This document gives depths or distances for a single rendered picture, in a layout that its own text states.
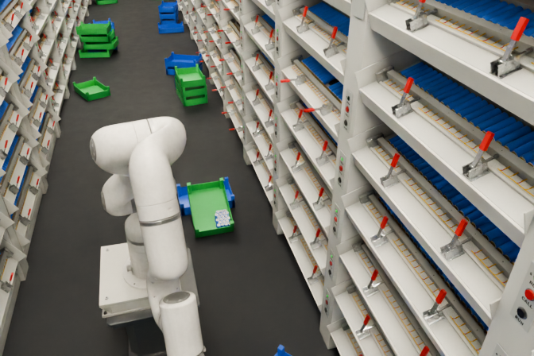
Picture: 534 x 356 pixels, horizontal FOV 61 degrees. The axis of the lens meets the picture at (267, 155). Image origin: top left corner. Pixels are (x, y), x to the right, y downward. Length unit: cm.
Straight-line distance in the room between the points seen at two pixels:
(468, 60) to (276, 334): 141
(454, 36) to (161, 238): 72
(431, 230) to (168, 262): 58
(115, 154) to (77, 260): 137
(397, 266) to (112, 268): 104
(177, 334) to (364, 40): 83
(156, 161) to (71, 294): 137
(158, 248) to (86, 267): 139
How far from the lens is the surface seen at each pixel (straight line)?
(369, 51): 122
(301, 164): 195
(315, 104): 161
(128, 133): 112
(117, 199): 143
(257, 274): 219
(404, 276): 125
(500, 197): 88
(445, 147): 99
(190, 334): 110
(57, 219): 273
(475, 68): 86
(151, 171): 98
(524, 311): 88
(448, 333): 116
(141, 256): 164
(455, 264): 103
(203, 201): 252
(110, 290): 174
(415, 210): 113
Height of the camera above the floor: 158
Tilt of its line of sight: 31 degrees down
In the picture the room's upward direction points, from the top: straight up
